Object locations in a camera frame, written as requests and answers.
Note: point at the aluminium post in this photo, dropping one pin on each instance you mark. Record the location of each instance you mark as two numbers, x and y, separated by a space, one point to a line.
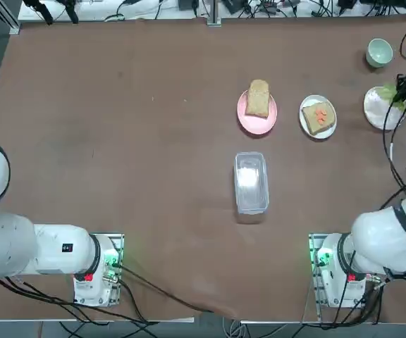
214 14

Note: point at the orange carrot piece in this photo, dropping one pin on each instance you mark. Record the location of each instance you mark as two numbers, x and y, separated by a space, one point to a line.
321 113

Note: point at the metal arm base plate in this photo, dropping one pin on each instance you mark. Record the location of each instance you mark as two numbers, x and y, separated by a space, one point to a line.
314 243
116 239

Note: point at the pale speckled plate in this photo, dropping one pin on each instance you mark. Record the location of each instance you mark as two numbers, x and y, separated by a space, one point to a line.
374 109

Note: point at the pale green bowl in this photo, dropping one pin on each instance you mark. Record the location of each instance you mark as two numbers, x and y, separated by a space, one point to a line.
379 51

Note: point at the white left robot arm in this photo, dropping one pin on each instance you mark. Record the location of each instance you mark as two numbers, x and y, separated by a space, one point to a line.
48 250

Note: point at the white plate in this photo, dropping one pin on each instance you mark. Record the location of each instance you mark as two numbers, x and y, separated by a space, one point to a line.
305 104

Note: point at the brown bread slice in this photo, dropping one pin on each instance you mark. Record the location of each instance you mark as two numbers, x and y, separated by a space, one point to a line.
310 121
258 98

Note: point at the green lettuce leaf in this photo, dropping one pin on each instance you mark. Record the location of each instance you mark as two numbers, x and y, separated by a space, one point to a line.
386 91

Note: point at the black stand leg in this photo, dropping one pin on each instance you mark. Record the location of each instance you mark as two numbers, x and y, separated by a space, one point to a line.
42 12
70 12

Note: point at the pink plate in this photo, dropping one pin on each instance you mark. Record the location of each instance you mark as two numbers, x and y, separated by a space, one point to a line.
256 125

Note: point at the clear plastic container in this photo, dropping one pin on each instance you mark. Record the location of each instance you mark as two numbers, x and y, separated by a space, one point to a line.
251 183

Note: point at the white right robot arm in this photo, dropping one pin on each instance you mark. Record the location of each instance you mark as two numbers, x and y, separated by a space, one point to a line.
375 243

